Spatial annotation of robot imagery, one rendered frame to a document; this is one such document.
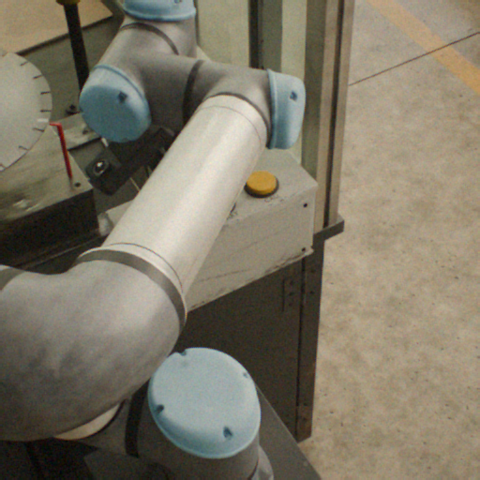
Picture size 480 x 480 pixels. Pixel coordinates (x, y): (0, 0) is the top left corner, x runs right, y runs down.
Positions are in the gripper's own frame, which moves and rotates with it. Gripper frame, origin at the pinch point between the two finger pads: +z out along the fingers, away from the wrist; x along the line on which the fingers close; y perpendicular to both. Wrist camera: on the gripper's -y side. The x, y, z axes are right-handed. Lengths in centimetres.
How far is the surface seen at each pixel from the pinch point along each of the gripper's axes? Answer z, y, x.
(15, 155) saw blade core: -3.6, -13.6, 18.2
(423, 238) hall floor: 92, 86, 38
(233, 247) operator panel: 7.1, 8.0, -3.7
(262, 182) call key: 0.6, 14.8, -0.5
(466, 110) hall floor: 92, 128, 71
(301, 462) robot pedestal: 16.6, 1.1, -32.3
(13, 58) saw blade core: -3.6, -6.0, 38.7
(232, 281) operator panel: 14.4, 7.4, -3.7
